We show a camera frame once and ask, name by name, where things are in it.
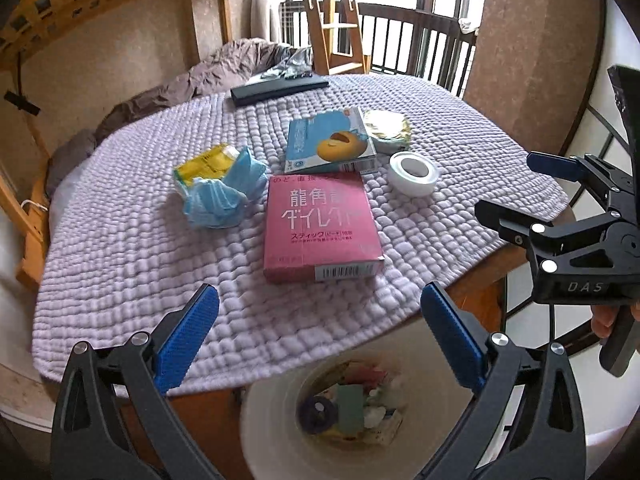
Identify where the teal lint sponge block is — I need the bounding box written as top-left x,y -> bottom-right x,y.
336,385 -> 364,438

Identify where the dark blue foam ring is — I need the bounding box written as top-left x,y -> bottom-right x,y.
297,393 -> 341,436

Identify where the pink lips-shaped toy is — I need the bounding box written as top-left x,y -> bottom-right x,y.
342,362 -> 387,390

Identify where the white trash bin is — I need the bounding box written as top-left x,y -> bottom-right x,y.
241,321 -> 472,479

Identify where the person's right hand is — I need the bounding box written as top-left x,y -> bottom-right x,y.
591,304 -> 620,339

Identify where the white tape roll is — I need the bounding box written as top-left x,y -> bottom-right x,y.
387,152 -> 440,198

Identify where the blue face mask lower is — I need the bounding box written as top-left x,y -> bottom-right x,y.
182,178 -> 248,229

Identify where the blue face mask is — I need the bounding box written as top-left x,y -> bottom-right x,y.
222,146 -> 268,202
182,178 -> 248,229

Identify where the yellow BABO tissue pack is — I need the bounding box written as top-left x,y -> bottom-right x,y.
363,110 -> 412,155

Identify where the blue face mask upper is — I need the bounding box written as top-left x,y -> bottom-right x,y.
222,146 -> 268,202

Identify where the pink medicine box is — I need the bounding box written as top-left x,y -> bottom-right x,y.
264,172 -> 384,284

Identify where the lavender waffle blanket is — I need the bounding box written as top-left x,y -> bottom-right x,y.
32,75 -> 568,394

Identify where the yellow tissue packet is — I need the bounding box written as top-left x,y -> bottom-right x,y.
172,144 -> 240,198

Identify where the blue cartoon medicine box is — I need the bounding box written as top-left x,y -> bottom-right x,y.
283,107 -> 378,174

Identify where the dark balcony railing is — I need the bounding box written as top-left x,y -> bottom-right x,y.
359,3 -> 477,96

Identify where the grey pillow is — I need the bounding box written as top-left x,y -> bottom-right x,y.
44,129 -> 96,198

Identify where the wooden bunk ladder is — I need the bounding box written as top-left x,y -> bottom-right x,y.
303,0 -> 369,76

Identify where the black remote control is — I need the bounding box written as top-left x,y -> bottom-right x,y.
284,70 -> 314,80

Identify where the black flat box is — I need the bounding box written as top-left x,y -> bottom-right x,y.
231,74 -> 329,107

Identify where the brown duvet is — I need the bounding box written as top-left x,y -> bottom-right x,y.
94,37 -> 302,143

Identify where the grey crumpled clothing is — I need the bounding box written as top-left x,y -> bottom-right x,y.
260,47 -> 314,80

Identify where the black clip-on device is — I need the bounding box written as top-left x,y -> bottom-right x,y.
3,90 -> 40,117

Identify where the wooden bunk bed frame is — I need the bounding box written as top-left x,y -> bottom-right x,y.
0,0 -> 302,294

